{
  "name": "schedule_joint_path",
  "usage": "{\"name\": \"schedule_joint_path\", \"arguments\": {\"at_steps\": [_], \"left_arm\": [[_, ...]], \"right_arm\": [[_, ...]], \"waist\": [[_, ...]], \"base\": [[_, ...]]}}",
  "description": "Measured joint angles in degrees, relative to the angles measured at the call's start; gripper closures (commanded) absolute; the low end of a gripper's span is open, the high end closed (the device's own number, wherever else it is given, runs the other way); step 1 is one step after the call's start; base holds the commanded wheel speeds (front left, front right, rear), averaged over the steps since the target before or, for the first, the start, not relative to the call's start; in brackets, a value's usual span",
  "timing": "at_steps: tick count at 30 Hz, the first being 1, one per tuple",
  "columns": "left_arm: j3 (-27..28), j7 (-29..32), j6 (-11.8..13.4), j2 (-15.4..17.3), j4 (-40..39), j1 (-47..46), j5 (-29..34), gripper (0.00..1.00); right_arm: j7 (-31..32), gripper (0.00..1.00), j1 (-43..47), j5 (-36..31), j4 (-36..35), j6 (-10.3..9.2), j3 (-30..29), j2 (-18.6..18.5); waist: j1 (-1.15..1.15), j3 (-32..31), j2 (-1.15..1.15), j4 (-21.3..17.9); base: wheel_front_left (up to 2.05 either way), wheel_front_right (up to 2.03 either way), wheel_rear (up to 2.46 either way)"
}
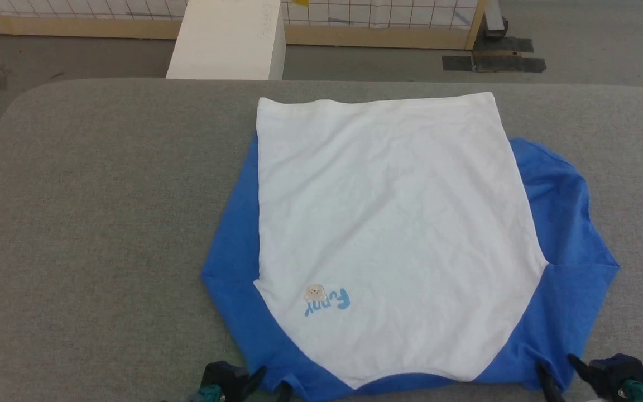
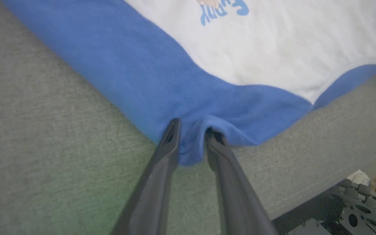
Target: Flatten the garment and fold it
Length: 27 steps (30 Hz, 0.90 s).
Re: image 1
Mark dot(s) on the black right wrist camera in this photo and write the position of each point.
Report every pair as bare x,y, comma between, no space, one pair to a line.
614,368

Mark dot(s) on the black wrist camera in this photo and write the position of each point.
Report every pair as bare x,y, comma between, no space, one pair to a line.
226,378
614,368

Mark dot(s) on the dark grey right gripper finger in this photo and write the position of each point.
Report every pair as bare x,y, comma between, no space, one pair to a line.
550,391
584,369

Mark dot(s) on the black floor tape patch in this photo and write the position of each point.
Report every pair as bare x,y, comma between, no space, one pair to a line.
457,63
503,44
511,64

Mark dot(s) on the white rectangular box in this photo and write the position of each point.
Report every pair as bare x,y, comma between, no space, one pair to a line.
226,44

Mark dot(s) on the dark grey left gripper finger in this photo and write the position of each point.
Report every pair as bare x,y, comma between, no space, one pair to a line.
255,381
285,393

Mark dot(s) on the grey metal partition foot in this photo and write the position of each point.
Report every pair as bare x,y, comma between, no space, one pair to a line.
494,19

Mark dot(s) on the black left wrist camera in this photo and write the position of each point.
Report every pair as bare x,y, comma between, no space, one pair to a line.
226,378

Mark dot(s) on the blue and white t-shirt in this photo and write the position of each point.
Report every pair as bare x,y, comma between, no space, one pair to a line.
388,223

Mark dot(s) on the lemon print partition wooden frame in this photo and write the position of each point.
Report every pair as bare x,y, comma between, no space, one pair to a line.
383,38

